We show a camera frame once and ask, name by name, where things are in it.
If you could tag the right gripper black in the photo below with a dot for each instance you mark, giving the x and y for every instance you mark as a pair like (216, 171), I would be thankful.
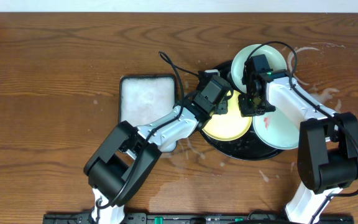
(246, 111)

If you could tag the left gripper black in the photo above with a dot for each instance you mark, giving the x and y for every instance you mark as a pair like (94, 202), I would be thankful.
(221, 106)

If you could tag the yellow plate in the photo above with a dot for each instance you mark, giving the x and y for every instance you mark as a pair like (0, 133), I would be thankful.
(229, 126)

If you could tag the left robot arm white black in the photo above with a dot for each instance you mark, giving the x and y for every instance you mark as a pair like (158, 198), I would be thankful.
(121, 164)

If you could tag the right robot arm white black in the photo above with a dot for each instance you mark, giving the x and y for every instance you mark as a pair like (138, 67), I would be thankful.
(327, 140)

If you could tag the round black tray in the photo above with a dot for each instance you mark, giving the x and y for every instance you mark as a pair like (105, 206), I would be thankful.
(248, 147)

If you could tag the mint green plate near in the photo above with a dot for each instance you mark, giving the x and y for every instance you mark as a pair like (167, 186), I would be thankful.
(276, 130)

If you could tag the mint green plate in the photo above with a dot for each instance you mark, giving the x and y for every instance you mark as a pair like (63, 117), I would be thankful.
(276, 130)
(274, 58)

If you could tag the mint green plate far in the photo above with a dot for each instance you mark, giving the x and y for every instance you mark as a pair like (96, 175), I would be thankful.
(274, 58)

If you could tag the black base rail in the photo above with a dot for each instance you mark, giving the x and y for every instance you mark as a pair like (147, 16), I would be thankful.
(258, 217)

